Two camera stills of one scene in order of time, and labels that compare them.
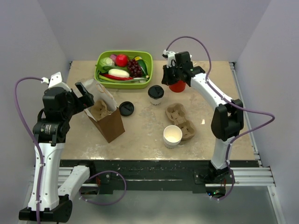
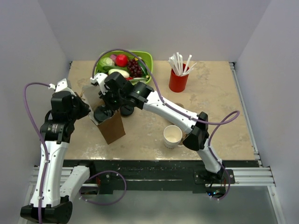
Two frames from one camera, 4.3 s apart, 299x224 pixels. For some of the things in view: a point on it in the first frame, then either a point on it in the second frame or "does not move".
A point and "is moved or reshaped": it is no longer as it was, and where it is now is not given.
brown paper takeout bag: [104, 112] does not move
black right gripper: [166, 79] -> [104, 95]
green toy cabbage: [106, 61] does not move
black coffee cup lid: [126, 108] does not move
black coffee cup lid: [155, 92] is moved or reshaped
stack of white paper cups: [172, 135] does not move
